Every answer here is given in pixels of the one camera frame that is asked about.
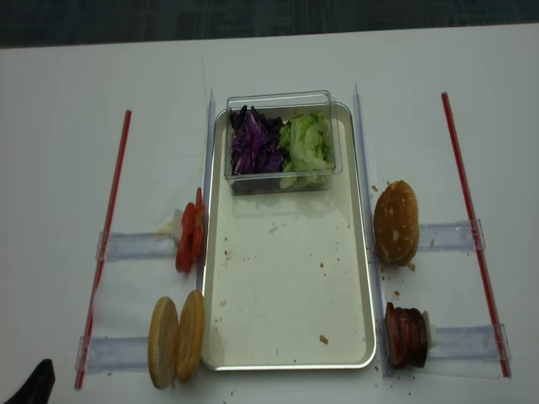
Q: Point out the white stopper block tomato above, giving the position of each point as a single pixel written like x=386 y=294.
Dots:
x=176 y=228

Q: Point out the right red tape strip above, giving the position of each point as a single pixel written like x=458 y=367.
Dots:
x=501 y=344

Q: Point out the purple cabbage pieces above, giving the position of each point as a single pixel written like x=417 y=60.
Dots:
x=255 y=142

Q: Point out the left red tape strip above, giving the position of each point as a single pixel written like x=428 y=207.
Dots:
x=83 y=349

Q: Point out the red tape strip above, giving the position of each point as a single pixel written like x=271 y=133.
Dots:
x=83 y=349
x=501 y=344

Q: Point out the left long clear rail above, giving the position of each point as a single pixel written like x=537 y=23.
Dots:
x=206 y=188

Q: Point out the clear holder upper right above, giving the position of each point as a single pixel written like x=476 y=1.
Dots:
x=462 y=236

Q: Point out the top burger bun front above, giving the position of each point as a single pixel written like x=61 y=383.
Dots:
x=396 y=224

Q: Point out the clear holder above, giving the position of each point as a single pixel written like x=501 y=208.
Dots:
x=100 y=354
x=483 y=342
x=117 y=246
x=462 y=236

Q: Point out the red tomato slices stack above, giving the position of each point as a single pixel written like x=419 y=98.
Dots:
x=192 y=231

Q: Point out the clear holder lower right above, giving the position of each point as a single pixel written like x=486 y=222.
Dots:
x=483 y=342

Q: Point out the clear holder lower left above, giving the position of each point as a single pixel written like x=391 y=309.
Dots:
x=100 y=354

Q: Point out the clear plastic salad box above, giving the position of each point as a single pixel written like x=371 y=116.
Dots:
x=286 y=106

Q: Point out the clear holder upper left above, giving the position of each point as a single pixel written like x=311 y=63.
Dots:
x=117 y=246

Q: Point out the white stopper block meat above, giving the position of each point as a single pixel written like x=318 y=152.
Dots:
x=428 y=326

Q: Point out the green lettuce pieces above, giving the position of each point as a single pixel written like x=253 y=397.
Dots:
x=305 y=141

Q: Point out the white metal tray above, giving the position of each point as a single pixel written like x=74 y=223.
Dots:
x=286 y=280

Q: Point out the red meat patty stack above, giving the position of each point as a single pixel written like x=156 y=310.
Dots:
x=406 y=337

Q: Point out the bun slice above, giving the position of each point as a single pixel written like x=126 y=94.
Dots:
x=190 y=336
x=162 y=340

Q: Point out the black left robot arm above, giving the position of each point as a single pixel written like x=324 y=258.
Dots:
x=38 y=387

